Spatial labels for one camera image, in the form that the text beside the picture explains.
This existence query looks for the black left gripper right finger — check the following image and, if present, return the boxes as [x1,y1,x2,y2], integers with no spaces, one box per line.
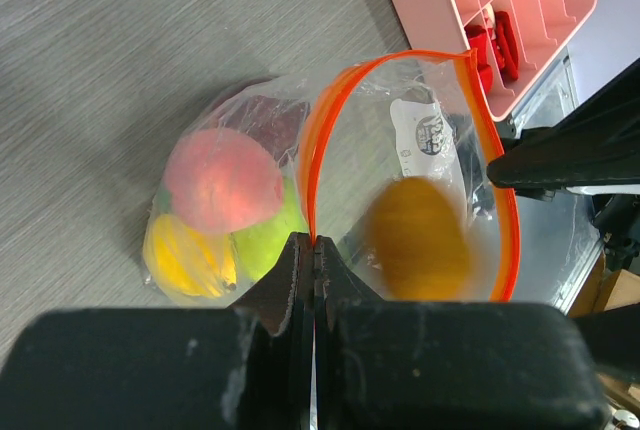
[314,237,611,429]

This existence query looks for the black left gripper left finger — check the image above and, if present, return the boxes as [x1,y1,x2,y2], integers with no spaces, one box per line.
[1,233,313,429]

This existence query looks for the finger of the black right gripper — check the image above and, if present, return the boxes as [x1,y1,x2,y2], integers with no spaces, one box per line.
[487,61,639,195]

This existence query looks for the yellow toy pear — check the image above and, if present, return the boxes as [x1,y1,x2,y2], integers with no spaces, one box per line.
[143,214,237,298]

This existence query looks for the green toy apple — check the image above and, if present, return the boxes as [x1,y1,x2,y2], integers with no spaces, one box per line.
[233,178,308,281]

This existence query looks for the orange toy fruit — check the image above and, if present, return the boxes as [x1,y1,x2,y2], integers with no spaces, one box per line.
[365,177,473,301]

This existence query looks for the pink toy peach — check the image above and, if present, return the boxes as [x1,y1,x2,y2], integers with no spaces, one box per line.
[163,128,284,235]

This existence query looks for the clear orange zip bag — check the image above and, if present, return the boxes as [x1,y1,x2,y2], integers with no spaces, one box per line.
[144,50,521,306]

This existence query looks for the dark red toy fruit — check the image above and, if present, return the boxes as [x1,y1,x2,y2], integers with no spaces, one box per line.
[219,95,311,168]

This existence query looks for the red toy chili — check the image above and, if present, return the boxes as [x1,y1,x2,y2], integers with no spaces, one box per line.
[493,11,519,81]

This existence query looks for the red toy meat piece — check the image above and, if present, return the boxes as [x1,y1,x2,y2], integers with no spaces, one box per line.
[465,25,494,94]

